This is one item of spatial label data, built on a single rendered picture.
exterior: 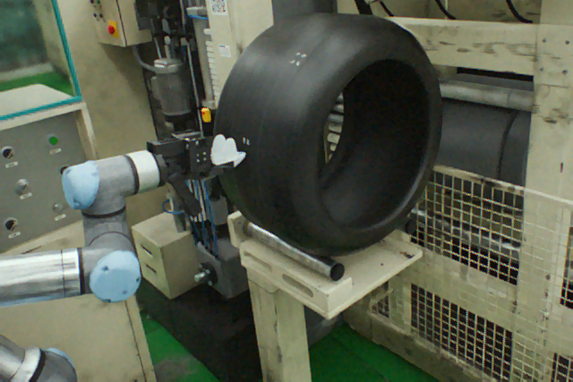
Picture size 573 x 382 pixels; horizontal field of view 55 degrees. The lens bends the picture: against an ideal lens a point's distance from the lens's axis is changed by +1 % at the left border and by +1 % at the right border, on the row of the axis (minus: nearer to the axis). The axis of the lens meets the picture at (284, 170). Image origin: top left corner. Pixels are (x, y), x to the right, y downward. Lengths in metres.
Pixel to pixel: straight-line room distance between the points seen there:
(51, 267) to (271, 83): 0.55
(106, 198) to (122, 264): 0.15
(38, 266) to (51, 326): 0.95
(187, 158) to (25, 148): 0.72
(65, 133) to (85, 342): 0.67
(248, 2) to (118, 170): 0.64
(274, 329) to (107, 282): 1.03
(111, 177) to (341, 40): 0.53
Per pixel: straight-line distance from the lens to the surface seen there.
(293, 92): 1.09
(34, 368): 1.15
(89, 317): 1.87
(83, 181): 0.96
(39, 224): 1.75
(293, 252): 1.39
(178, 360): 2.54
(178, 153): 1.04
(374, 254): 1.55
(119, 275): 0.88
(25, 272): 0.89
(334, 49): 1.13
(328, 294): 1.32
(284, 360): 1.93
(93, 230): 0.99
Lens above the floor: 1.65
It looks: 24 degrees down
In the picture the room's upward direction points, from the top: 6 degrees counter-clockwise
